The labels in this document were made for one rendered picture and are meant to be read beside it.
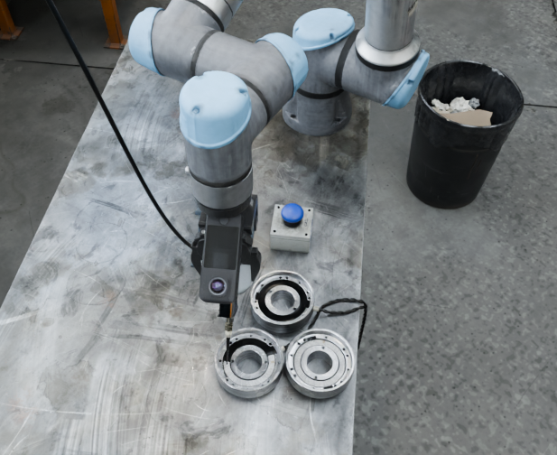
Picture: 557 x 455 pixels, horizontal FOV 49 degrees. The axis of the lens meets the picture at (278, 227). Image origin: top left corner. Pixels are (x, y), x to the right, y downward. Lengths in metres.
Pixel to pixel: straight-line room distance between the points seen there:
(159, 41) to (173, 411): 0.53
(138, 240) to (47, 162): 1.42
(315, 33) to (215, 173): 0.56
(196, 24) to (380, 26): 0.41
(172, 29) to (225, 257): 0.28
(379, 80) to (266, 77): 0.48
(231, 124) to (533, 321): 1.61
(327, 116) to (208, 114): 0.68
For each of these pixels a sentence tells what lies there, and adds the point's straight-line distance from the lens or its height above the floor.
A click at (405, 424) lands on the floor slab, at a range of 1.85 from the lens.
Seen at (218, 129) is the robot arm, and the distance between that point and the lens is 0.64.
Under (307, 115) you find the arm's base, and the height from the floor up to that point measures 0.85.
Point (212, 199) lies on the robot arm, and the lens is 0.72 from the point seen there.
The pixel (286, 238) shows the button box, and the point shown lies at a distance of 1.08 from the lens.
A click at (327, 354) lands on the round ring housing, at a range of 0.98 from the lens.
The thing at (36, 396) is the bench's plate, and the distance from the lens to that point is 1.04.
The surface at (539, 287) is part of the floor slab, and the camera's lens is 2.20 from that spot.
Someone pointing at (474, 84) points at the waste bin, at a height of 0.35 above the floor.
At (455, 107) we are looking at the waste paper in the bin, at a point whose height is 0.31.
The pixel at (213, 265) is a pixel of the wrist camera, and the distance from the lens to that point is 0.76.
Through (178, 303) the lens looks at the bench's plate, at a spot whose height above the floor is 0.80.
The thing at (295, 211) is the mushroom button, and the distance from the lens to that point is 1.07.
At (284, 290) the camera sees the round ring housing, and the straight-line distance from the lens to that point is 1.03.
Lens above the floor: 1.69
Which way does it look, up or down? 51 degrees down
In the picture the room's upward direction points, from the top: 1 degrees clockwise
